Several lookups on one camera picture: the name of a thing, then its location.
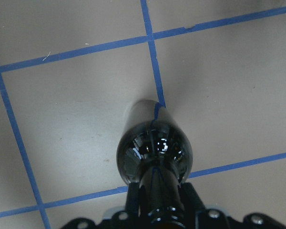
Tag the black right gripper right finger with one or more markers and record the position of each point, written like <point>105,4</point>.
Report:
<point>190,199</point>

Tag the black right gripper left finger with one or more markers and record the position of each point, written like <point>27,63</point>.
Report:
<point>132,204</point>

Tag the dark wine bottle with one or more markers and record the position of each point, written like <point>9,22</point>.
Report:
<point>154,152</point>

